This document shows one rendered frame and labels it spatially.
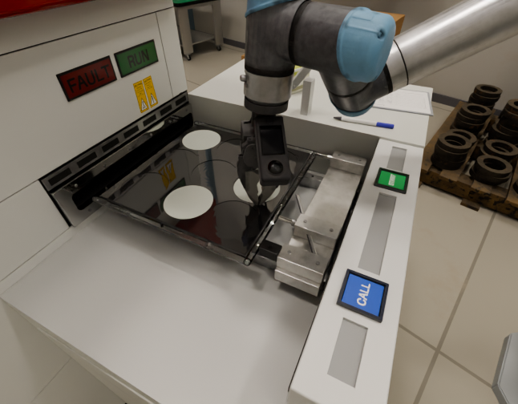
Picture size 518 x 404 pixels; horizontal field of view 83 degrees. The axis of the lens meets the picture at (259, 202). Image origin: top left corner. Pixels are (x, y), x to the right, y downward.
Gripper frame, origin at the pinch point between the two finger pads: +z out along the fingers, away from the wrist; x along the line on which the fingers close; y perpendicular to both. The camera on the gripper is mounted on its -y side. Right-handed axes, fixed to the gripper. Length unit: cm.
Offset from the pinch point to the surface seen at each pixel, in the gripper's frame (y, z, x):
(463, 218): 71, 77, -141
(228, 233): -6.3, 2.1, 6.2
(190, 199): 3.8, 2.1, 13.7
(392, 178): -2.2, -7.0, -24.6
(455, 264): 40, 81, -116
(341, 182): 7.9, 1.3, -20.4
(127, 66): 25.3, -17.2, 26.6
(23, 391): -16, 39, 51
